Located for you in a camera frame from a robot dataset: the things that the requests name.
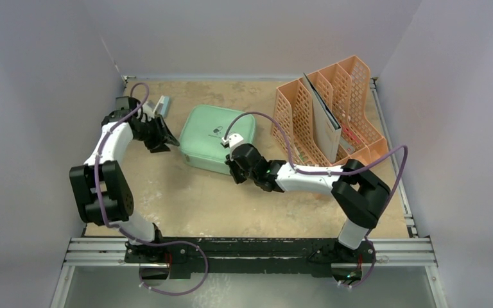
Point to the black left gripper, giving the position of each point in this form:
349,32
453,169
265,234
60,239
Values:
162,136

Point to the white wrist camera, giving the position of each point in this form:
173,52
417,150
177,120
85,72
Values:
232,141
147,112

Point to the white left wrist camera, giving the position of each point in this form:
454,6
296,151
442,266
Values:
147,112

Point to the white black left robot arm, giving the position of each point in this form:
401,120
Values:
101,192

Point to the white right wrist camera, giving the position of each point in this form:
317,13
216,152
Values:
232,141

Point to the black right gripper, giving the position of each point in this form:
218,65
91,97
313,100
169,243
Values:
236,169

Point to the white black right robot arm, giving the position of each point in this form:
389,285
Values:
361,194

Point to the mint green case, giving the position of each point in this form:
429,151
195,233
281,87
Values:
200,138

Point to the grey folder in organizer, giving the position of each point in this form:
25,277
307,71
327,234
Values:
327,130

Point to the peach plastic file organizer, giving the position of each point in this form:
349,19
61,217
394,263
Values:
344,86

